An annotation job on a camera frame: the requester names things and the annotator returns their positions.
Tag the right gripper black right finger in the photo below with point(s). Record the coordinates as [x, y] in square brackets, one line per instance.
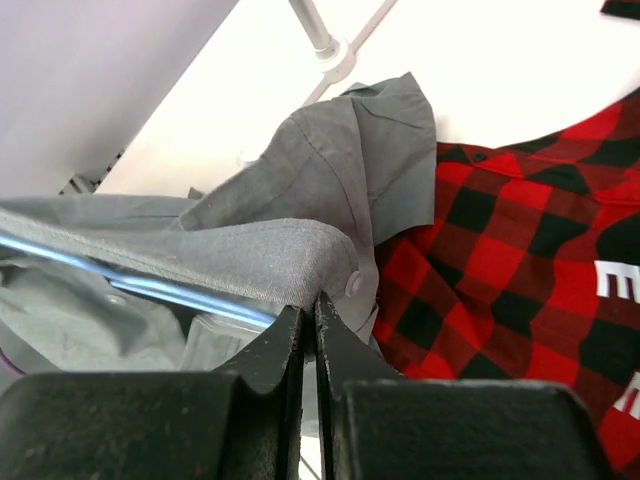
[378, 424]

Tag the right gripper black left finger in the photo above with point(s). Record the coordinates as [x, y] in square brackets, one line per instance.
[238, 421]

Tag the blue wire hanger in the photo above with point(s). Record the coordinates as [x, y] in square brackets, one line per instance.
[152, 288]

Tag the grey button shirt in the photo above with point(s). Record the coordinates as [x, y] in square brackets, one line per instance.
[337, 179]

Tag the red black plaid shirt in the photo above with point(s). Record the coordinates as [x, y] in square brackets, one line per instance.
[530, 269]

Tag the silver clothes rack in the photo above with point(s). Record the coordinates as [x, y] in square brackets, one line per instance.
[336, 56]

